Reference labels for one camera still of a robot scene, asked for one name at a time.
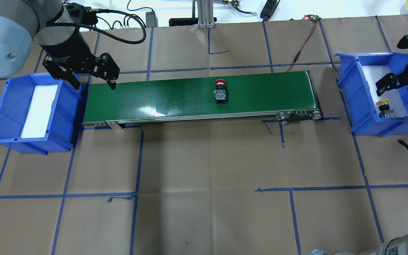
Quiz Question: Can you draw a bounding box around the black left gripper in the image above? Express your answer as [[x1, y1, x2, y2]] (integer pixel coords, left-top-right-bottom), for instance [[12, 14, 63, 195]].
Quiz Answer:
[[42, 28, 120, 91]]

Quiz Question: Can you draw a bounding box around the yellow push button switch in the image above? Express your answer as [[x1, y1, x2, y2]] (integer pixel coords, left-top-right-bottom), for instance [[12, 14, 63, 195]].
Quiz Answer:
[[376, 100, 396, 118]]

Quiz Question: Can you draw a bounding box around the red push button switch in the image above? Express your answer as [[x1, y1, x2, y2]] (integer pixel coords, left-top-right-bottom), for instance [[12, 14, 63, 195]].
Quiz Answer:
[[214, 79, 227, 104]]

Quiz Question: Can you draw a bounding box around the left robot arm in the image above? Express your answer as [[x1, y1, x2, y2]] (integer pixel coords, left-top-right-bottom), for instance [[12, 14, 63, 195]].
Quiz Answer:
[[0, 0, 120, 90]]

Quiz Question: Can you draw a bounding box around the white foam pad right bin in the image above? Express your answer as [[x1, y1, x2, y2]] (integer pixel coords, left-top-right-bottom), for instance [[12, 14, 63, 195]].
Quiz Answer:
[[361, 65, 408, 118]]

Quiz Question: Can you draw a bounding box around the white foam pad bin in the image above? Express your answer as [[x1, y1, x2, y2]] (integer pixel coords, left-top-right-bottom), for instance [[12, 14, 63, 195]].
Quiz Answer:
[[20, 84, 58, 138], [361, 65, 408, 118]]

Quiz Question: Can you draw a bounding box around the right blue plastic bin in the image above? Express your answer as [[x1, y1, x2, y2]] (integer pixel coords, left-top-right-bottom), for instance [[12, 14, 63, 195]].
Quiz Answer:
[[336, 52, 408, 137]]

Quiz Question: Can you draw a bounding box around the blue plastic bin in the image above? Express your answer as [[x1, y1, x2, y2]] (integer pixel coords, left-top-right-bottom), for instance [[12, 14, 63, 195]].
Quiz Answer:
[[0, 73, 83, 155], [336, 52, 408, 137]]

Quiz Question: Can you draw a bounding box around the left blue plastic bin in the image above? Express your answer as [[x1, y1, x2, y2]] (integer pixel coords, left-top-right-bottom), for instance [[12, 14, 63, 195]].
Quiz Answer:
[[0, 73, 83, 155]]

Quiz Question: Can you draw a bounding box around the white foam pad left bin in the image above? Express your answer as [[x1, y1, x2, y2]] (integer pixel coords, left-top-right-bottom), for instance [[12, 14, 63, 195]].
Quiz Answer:
[[20, 84, 58, 138]]

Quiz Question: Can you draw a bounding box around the black power adapter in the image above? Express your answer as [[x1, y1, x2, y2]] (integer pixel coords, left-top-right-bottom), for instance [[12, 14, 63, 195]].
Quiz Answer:
[[145, 11, 158, 28]]

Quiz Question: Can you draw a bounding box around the green conveyor belt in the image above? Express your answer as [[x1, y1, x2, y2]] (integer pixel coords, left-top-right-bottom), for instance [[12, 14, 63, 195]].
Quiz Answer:
[[83, 71, 323, 129]]

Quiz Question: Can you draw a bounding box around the red black wire pair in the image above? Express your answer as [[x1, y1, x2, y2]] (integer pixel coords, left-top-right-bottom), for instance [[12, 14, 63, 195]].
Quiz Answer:
[[285, 16, 321, 73]]

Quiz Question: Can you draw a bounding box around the aluminium profile post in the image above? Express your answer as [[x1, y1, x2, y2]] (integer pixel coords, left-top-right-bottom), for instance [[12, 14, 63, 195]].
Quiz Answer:
[[197, 0, 215, 29]]

